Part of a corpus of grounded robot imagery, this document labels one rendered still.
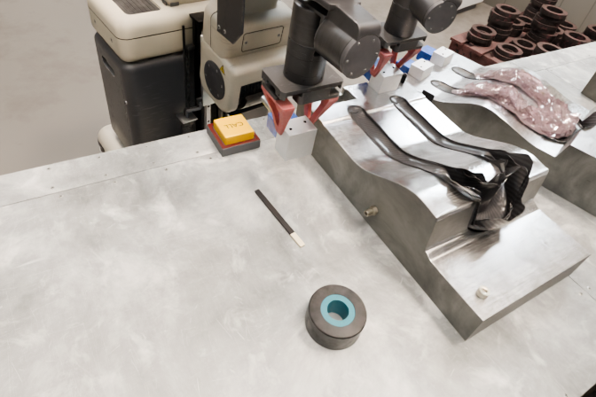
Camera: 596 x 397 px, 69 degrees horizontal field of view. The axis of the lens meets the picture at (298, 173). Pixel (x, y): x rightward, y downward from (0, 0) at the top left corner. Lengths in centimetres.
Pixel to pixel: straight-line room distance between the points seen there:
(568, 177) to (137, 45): 107
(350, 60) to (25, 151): 182
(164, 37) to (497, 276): 102
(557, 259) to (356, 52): 47
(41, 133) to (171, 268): 165
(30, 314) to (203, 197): 29
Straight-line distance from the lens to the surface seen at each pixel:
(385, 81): 91
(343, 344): 61
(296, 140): 66
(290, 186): 79
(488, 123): 100
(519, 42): 349
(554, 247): 81
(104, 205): 77
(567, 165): 99
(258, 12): 114
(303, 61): 59
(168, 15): 131
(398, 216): 69
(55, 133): 224
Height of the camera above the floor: 136
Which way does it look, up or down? 43 degrees down
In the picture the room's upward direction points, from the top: 11 degrees clockwise
